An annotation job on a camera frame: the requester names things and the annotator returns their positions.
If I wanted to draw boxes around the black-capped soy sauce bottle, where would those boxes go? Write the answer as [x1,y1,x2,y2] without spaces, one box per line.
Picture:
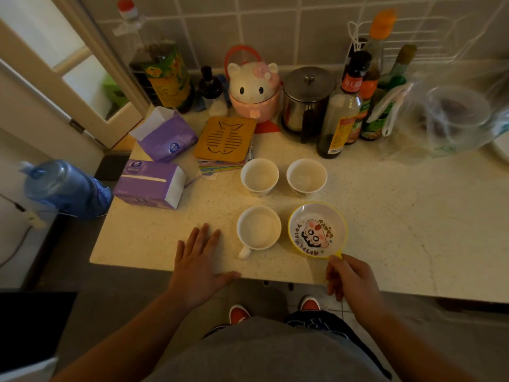
[316,50,373,160]

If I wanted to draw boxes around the green object behind door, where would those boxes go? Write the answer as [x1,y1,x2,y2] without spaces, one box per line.
[102,75,130,109]

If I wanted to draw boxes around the yellow cartoon bowl with handle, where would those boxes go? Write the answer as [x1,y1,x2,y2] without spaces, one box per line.
[287,201,349,260]

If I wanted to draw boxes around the grey shirt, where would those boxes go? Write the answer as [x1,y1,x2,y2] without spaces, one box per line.
[146,316,393,382]

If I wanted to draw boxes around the wooden fish trivet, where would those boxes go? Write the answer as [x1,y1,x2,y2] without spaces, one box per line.
[193,116,258,164]

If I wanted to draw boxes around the red flat mat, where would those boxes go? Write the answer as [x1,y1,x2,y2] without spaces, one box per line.
[254,120,281,135]

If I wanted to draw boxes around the black cable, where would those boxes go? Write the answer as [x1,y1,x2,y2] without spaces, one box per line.
[0,193,37,269]

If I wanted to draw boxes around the person's left red shoe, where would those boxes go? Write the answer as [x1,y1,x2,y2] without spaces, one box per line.
[229,304,251,325]

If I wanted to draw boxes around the person's right forearm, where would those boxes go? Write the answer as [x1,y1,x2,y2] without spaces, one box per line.
[355,309,480,382]

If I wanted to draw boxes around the orange-capped sauce bottle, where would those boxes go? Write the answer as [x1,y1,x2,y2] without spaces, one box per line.
[345,9,398,146]

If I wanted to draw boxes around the stack of colourful mats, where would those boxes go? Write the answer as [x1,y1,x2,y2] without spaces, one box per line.
[197,144,255,175]

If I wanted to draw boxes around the green glass bottle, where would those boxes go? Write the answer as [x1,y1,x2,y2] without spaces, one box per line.
[359,44,418,142]

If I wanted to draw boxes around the small white cup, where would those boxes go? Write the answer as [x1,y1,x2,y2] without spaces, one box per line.
[240,158,280,197]
[286,158,328,197]

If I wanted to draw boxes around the sealed purple tissue pack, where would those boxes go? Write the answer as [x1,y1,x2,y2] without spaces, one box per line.
[113,159,187,210]

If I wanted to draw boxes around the person's right hand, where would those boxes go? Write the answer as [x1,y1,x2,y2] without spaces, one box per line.
[326,254,386,327]

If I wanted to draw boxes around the steel french press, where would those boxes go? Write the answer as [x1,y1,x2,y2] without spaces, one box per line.
[281,66,337,145]

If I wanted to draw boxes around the small dark glass bottle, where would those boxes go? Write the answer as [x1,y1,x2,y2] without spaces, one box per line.
[197,66,230,118]

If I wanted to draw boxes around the pink cat-shaped container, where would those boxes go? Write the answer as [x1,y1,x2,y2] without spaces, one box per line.
[224,44,282,124]

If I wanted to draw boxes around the person's left forearm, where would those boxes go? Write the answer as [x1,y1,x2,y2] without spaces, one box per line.
[51,289,199,382]

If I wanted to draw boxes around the clear plastic bag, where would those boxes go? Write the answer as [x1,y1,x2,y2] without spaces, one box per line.
[378,69,509,160]

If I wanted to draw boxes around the dark-capped bottle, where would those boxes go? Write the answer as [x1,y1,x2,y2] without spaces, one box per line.
[344,37,369,81]

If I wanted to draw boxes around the person's left hand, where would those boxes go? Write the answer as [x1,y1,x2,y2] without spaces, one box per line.
[169,223,242,312]

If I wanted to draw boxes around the clear plastic container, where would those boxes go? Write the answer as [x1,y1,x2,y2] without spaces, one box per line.
[425,85,493,152]

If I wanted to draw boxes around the white mug with handle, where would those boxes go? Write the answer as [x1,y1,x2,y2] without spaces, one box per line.
[236,205,282,261]

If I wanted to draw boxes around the cream door with glass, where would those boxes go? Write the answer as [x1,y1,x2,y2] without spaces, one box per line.
[0,0,152,149]

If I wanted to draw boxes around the white plug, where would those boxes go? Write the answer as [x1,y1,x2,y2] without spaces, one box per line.
[25,212,47,230]

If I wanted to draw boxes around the white wire rack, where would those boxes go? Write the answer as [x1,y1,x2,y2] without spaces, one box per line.
[348,11,499,65]

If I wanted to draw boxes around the open purple tissue pack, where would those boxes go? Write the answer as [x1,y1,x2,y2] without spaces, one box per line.
[129,106,199,164]

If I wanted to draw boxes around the blue water bottle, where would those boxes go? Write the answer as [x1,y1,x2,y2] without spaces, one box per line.
[18,159,113,221]

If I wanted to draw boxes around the large cooking oil bottle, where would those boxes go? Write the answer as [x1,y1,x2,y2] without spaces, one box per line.
[112,0,196,114]

